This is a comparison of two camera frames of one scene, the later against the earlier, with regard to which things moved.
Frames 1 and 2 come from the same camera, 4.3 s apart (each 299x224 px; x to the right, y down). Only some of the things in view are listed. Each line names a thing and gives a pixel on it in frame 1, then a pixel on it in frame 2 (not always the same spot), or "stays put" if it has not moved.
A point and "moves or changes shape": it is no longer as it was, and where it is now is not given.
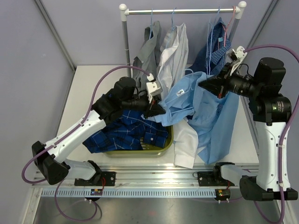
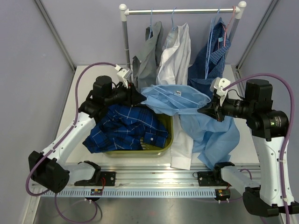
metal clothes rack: [125, 11] stays put
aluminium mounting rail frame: [137, 180] stays put
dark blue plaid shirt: [129, 130] stays put
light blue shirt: [213, 118] moves or changes shape
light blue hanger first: [151, 23] stays put
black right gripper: [219, 85] → [214, 109]
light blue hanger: [178, 97] → [179, 96]
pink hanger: [226, 28] stays put
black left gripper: [153, 109] → [133, 97]
